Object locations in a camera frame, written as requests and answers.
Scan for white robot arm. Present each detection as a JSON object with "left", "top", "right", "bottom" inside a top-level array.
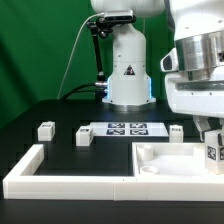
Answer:
[{"left": 90, "top": 0, "right": 224, "bottom": 132}]

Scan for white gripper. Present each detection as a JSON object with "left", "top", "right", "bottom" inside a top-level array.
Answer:
[{"left": 159, "top": 47, "right": 224, "bottom": 142}]

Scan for white square tabletop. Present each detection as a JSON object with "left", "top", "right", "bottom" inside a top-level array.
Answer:
[{"left": 132, "top": 142, "right": 224, "bottom": 184}]

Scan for white U-shaped fence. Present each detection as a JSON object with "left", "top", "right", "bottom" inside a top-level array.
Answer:
[{"left": 3, "top": 144, "right": 224, "bottom": 201}]

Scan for fiducial marker sheet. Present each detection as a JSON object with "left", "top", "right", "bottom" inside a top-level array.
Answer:
[{"left": 90, "top": 122, "right": 168, "bottom": 137}]

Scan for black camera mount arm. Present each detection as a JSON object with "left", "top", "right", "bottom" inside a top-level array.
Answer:
[{"left": 86, "top": 16, "right": 137, "bottom": 88}]

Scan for black cables at base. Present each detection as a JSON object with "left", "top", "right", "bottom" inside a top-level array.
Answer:
[{"left": 59, "top": 83, "right": 108, "bottom": 102}]

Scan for white cable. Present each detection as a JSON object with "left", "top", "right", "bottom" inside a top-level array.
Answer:
[{"left": 56, "top": 12, "right": 106, "bottom": 100}]

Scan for grey camera on mount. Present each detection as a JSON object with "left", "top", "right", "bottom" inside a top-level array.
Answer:
[{"left": 104, "top": 10, "right": 133, "bottom": 21}]

